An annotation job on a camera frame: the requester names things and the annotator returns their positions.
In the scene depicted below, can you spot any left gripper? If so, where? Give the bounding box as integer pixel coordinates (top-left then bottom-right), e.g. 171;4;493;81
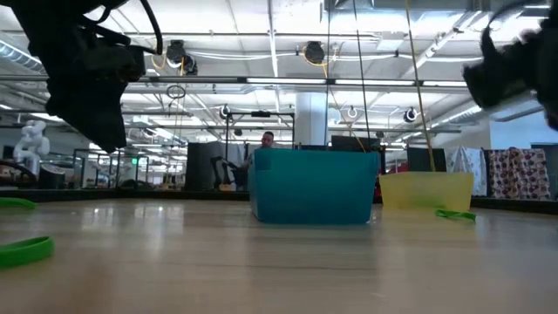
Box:
25;25;147;154

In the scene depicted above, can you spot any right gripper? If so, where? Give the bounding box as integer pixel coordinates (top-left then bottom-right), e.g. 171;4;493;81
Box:
461;17;558;111

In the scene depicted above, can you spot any blue plastic basket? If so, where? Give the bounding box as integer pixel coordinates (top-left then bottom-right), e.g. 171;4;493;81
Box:
247;147;381;226

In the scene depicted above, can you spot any white floral cloth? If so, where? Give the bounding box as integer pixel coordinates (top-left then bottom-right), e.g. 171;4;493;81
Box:
444;146;488;197

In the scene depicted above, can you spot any dark dotted cloth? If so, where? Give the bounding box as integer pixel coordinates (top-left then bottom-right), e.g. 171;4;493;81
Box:
487;147;552;201

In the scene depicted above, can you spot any black flat panel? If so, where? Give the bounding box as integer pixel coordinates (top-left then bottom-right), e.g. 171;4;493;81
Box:
406;147;446;173

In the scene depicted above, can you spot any dark partition panel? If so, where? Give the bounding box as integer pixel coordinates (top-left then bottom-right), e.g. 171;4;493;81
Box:
186;141;248;192

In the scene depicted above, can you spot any yellow plastic basket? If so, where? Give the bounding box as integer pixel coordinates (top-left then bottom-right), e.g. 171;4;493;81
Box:
378;170;475;214

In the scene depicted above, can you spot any black computer monitor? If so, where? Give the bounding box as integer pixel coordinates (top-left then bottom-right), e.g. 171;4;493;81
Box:
330;133;384;153

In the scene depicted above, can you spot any person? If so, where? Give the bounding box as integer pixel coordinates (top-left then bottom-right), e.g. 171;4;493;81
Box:
243;130;276;174

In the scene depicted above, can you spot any long overhead light beam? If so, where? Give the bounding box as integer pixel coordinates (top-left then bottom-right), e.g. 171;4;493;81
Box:
0;73;470;89

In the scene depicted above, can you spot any black framed glass enclosure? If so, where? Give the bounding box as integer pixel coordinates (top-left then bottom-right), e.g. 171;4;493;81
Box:
71;147;150;189

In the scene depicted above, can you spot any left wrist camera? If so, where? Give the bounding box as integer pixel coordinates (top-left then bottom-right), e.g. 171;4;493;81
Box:
108;44;147;84

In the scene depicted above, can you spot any yellow hanging cable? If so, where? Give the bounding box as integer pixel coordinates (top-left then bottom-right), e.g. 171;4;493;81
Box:
405;0;437;173

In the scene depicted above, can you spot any black hanging cable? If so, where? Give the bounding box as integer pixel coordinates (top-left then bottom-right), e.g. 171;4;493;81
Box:
351;0;372;141

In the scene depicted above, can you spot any black rig frame stand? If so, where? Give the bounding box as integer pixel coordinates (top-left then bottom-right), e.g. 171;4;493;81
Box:
222;111;296;193

